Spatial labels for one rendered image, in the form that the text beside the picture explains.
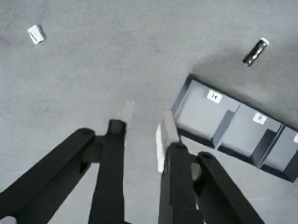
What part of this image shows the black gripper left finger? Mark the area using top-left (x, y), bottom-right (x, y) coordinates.
top-left (0, 100), bottom-right (134, 224)

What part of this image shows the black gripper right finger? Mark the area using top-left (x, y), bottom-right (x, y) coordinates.
top-left (156, 108), bottom-right (265, 224)

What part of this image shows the grey three-compartment bin rack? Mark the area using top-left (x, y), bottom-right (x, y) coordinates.
top-left (171, 75), bottom-right (298, 184)

